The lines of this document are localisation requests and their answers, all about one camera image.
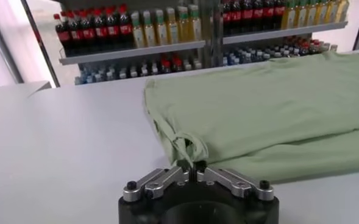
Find metal drinks shelf rack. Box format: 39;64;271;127
52;0;216;86
211;0;349;66

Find cola bottle red cap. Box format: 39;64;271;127
66;11;84;55
263;0;275;31
242;0;255;33
118;4;135;49
252;0;265;32
222;0;233;35
273;0;286;30
105;6;121;51
53;13;72;57
79;10;96;54
92;8;109;52
231;0;244;34

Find green t-shirt red print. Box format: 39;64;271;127
143;50;359;185

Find yellow drink bottle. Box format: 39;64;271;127
130;11;146;49
142;10;157;47
281;0;296;30
177;5;191;43
325;0;339;24
187;4;202;42
165;7;179;44
316;0;329;26
294;0;308;29
305;0;319;27
336;0;350;23
154;9;168;46

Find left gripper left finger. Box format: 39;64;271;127
123;160;193;203

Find grey window frame post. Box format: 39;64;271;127
0;0;25;85

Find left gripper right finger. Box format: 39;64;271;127
194;160;275;202

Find black slanted metal pole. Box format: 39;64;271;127
20;0;61;88

